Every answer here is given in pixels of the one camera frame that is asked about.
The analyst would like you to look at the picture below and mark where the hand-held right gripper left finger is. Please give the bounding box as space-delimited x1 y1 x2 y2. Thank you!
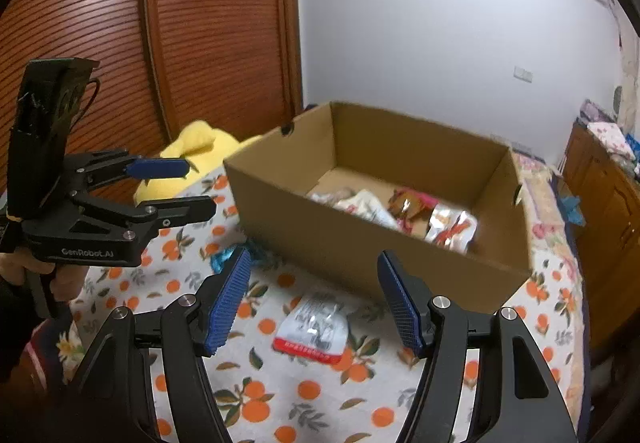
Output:
75 247 252 443

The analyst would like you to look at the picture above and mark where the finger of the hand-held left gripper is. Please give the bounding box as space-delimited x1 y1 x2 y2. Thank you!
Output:
65 149 190 196
70 194 217 244

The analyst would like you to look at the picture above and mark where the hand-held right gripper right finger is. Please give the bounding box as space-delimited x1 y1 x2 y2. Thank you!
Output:
377 250 581 443

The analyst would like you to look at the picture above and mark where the brown cardboard box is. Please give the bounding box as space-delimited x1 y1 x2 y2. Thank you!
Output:
223 100 533 316

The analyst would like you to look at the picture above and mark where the silver red snack packet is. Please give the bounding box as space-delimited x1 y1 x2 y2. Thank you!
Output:
272 293 351 366

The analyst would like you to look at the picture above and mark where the silver orange snack pouch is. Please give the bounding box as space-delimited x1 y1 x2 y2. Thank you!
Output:
425 206 479 254

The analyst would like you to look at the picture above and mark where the white snack packet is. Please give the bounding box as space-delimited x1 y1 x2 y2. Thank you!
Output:
335 190 398 229

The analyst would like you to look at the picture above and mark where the pale snack packet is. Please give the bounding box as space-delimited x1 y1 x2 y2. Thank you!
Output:
306 188 351 210

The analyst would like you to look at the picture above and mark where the person's left hand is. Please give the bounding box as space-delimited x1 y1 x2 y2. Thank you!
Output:
0 248 88 304

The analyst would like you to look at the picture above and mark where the teal snack packet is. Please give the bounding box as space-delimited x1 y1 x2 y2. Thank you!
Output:
210 243 273 274

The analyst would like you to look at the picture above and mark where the yellow plush cloth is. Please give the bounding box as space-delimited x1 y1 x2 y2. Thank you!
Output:
134 120 263 204

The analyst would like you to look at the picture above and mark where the orange print bed sheet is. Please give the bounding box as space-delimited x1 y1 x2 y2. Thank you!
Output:
30 150 596 443

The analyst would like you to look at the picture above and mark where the wooden louvered wardrobe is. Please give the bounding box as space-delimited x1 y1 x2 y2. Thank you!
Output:
0 0 304 224

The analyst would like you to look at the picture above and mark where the teal cloth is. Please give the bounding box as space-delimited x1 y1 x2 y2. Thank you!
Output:
557 193 586 226

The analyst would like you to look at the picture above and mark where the wooden cabinet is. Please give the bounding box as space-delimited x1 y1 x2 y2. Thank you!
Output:
557 120 640 364

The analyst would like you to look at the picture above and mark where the floral folded cloth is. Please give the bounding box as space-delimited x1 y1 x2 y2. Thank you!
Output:
585 120 636 159

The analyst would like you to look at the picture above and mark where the patterned curtain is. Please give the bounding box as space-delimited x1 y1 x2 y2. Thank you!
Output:
612 18 640 134

